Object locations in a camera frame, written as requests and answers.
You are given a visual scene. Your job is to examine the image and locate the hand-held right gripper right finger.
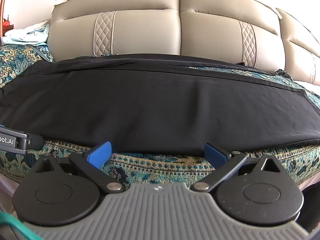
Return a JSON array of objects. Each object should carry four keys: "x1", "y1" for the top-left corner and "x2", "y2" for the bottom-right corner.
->
[{"x1": 189, "y1": 142, "x2": 282, "y2": 194}]

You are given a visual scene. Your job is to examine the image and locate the beige leather sofa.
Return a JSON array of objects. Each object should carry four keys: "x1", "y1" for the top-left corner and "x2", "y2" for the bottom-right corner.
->
[{"x1": 46, "y1": 0, "x2": 320, "y2": 85}]

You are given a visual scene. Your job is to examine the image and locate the teal paisley blanket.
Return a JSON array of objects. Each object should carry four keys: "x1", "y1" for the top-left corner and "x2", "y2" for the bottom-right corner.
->
[{"x1": 0, "y1": 44, "x2": 320, "y2": 187}]

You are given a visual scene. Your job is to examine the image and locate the light blue cloth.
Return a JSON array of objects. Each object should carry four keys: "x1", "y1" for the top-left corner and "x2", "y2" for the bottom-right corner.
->
[{"x1": 1, "y1": 24, "x2": 50, "y2": 53}]

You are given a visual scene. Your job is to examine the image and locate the green cable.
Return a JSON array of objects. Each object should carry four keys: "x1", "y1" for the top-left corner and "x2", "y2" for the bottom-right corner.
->
[{"x1": 0, "y1": 211, "x2": 43, "y2": 240}]

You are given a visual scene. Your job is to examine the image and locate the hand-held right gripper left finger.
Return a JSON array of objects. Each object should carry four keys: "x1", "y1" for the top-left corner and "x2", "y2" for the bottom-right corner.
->
[{"x1": 34, "y1": 141, "x2": 125, "y2": 195}]

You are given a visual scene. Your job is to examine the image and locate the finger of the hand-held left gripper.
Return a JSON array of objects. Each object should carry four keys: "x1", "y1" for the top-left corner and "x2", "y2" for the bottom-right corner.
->
[{"x1": 27, "y1": 133, "x2": 45, "y2": 149}]

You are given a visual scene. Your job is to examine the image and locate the brown wooden furniture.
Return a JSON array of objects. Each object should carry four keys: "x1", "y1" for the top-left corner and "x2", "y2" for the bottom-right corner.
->
[{"x1": 0, "y1": 15, "x2": 13, "y2": 37}]

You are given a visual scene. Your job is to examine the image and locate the black pants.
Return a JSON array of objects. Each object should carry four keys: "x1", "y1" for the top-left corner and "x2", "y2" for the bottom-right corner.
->
[{"x1": 0, "y1": 53, "x2": 320, "y2": 157}]

